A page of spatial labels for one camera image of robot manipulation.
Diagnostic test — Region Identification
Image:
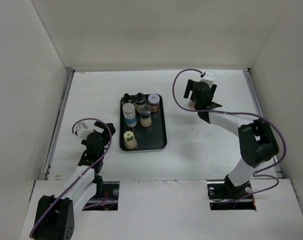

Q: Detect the purple cable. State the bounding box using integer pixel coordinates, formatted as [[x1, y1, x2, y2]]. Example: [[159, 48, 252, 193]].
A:
[[29, 118, 114, 238], [172, 68, 288, 201]]

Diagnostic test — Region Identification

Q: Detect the black rectangular plastic tray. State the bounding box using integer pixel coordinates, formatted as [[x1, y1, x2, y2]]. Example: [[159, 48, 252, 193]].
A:
[[119, 94, 168, 152]]

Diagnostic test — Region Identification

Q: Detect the pink-cap pepper shaker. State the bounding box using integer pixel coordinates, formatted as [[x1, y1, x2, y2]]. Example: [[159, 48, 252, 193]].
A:
[[188, 101, 195, 109]]

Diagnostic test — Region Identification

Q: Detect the clear-lid blue-label bottle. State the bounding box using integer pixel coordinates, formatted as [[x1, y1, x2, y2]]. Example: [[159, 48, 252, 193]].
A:
[[122, 102, 137, 128]]

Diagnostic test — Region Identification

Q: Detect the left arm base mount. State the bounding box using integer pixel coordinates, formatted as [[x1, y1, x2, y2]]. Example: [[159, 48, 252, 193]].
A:
[[83, 181, 120, 211]]

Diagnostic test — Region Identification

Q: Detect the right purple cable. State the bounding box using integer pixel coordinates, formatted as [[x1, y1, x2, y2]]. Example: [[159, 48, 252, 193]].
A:
[[172, 68, 288, 201]]

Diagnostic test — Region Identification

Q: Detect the black-cap pale spice bottle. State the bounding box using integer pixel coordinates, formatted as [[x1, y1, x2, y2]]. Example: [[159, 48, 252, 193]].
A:
[[133, 92, 147, 112]]

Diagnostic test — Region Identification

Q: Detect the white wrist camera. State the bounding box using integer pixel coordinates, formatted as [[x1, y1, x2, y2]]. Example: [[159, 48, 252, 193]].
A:
[[200, 70, 215, 88], [72, 121, 94, 140]]

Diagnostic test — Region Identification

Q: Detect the yellow-cap cream bottle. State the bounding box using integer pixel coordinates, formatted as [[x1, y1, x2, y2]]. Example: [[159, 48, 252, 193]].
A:
[[123, 131, 138, 150]]

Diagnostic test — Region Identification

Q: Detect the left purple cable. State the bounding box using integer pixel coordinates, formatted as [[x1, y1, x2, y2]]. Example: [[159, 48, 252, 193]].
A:
[[29, 118, 114, 238]]

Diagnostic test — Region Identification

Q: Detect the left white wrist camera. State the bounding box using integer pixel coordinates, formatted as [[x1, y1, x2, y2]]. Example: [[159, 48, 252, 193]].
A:
[[72, 121, 94, 140]]

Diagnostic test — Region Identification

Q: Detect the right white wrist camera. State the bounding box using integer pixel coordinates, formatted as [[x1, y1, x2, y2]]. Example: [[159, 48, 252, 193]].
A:
[[200, 70, 215, 88]]

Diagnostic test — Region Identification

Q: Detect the dark-cap beige spice bottle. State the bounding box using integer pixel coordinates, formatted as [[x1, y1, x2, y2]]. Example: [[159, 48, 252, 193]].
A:
[[139, 105, 152, 128]]

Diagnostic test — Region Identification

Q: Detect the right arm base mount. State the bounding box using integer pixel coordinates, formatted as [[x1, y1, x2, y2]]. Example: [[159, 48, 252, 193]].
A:
[[207, 177, 256, 211]]

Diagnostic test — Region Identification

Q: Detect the black-cap brown spice bottle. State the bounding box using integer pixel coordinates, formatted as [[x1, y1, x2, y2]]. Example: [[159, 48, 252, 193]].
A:
[[121, 93, 134, 105]]

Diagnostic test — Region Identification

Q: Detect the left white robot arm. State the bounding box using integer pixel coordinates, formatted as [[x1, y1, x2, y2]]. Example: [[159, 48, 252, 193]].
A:
[[29, 118, 116, 240]]

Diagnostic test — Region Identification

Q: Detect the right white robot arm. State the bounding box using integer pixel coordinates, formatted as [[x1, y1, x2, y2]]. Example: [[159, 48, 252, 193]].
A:
[[183, 79, 279, 201]]

